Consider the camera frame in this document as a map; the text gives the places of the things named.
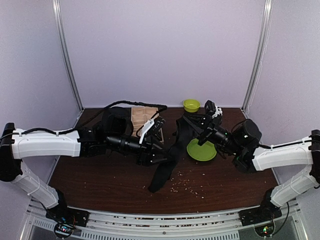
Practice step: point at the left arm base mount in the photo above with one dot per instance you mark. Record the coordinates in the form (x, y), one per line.
(71, 224)

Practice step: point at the right aluminium frame post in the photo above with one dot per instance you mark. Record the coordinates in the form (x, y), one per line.
(261, 45)

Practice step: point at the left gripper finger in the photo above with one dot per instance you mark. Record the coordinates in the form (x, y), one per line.
(158, 148)
(158, 159)

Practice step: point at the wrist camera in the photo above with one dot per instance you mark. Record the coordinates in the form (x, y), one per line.
(213, 112)
(151, 127)

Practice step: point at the patterned rolled tie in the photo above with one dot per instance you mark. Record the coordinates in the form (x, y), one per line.
(159, 136)

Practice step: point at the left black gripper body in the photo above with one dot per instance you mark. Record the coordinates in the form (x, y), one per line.
(142, 156)

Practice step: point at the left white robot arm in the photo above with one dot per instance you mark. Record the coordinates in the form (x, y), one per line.
(113, 132)

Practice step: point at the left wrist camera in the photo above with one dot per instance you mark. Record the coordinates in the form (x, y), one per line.
(151, 127)

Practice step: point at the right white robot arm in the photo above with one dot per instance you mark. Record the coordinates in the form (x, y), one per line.
(250, 156)

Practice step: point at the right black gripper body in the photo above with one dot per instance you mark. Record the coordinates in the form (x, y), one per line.
(211, 129)

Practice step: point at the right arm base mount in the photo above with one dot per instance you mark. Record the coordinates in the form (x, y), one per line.
(261, 218)

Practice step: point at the wooden compartment box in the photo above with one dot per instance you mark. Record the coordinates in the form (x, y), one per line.
(139, 116)

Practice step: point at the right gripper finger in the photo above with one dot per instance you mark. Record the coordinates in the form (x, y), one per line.
(193, 122)
(198, 128)

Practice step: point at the green plate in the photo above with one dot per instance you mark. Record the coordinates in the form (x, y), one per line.
(202, 153)

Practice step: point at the left aluminium frame post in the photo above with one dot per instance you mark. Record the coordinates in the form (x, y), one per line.
(56, 4)

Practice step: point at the black necktie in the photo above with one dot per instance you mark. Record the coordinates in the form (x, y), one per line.
(184, 134)

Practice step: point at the front aluminium rail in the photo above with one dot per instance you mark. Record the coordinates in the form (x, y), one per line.
(217, 225)

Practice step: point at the aluminium frame post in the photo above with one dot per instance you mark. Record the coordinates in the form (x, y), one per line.
(56, 4)
(261, 45)

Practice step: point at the green bowl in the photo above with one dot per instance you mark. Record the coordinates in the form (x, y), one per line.
(191, 105)

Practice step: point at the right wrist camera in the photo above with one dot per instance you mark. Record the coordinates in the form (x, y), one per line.
(213, 112)

